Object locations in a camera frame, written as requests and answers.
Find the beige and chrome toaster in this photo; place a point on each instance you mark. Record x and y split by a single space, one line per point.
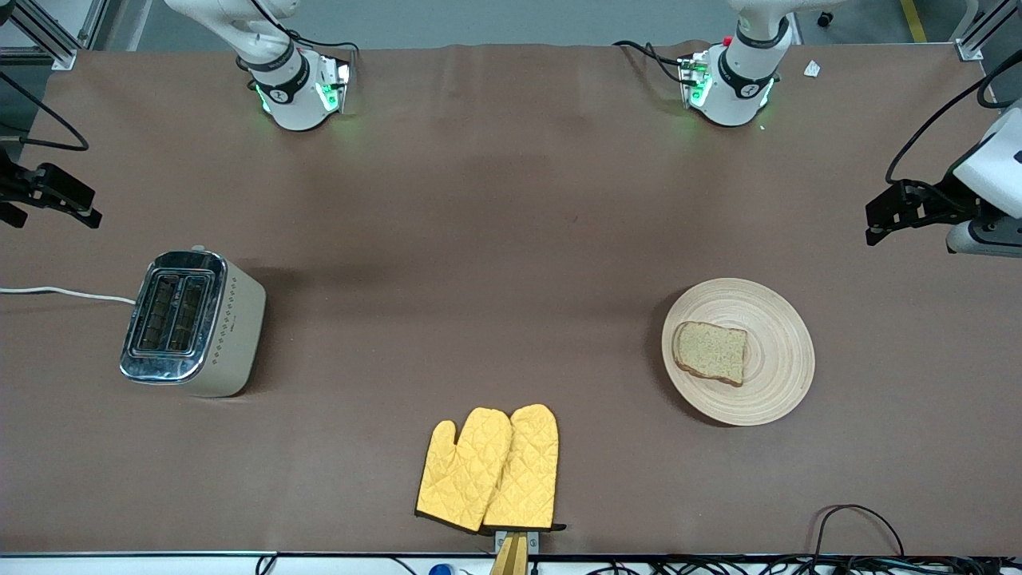
231 335

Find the slice of brown bread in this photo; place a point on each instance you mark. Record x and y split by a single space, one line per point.
711 351

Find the white paper scrap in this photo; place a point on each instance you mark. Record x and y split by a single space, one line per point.
812 69

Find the blue cap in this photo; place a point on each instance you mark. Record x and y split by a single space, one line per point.
441 569

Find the round wooden plate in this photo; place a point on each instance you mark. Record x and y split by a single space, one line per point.
782 375

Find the wooden tongs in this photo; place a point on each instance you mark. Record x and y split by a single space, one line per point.
509 559

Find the brown table cover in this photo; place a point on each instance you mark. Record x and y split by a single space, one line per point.
511 200

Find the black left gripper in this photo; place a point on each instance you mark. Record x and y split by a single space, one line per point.
939 203

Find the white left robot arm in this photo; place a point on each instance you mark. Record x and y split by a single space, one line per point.
742 80

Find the aluminium frame post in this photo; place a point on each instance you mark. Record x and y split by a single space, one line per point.
978 36
48 40

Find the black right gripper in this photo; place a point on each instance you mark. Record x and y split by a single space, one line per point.
11 186

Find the grey metal bracket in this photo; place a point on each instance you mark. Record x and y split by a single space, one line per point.
533 541

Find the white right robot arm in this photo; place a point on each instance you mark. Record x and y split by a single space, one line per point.
291 88

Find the yellow quilted oven mitt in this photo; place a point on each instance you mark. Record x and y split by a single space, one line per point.
459 479
527 471

